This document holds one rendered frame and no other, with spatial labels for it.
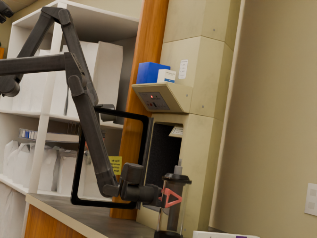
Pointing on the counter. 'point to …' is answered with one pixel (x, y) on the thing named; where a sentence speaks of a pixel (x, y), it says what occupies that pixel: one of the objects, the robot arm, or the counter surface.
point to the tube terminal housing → (196, 123)
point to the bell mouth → (177, 131)
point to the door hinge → (145, 155)
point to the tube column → (202, 20)
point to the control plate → (146, 96)
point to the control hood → (167, 95)
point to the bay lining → (162, 155)
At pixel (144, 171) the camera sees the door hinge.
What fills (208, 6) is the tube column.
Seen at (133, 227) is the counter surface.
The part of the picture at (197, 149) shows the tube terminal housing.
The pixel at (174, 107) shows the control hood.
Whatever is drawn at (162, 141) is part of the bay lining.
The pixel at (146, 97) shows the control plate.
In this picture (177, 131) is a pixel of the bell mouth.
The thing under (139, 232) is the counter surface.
